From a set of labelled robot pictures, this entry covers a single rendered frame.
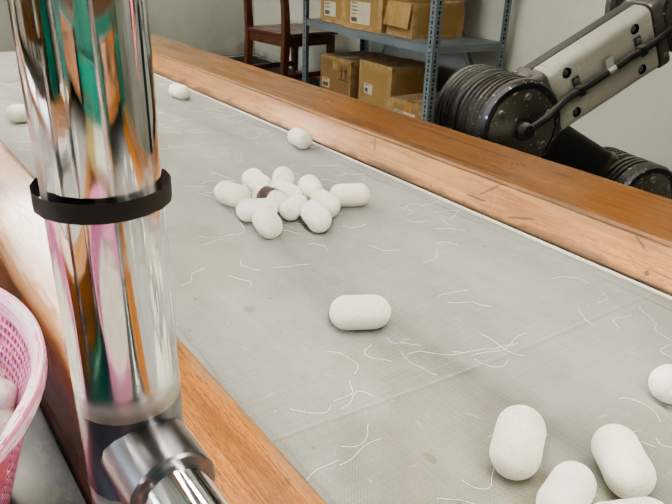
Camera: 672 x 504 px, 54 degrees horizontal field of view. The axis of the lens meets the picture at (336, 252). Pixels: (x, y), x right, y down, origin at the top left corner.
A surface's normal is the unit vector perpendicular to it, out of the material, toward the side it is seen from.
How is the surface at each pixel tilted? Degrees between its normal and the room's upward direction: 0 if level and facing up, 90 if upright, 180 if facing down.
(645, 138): 90
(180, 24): 90
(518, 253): 0
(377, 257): 0
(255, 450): 0
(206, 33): 90
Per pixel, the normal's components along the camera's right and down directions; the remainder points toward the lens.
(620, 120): -0.85, 0.21
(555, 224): -0.55, -0.48
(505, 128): 0.36, 0.40
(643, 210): 0.03, -0.90
